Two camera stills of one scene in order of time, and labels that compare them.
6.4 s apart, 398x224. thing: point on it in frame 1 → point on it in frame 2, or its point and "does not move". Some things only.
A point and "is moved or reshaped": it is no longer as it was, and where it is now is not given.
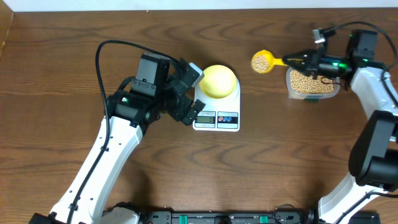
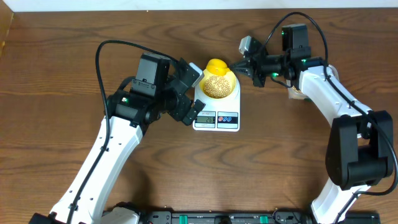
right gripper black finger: [303, 60] → [244, 69]
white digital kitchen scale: [219, 89] does not move
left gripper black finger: [194, 112] does not move
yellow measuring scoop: [263, 61] is moved or reshaped
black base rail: [278, 216] does not move
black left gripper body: [175, 106] does not move
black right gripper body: [326, 66] → [272, 66]
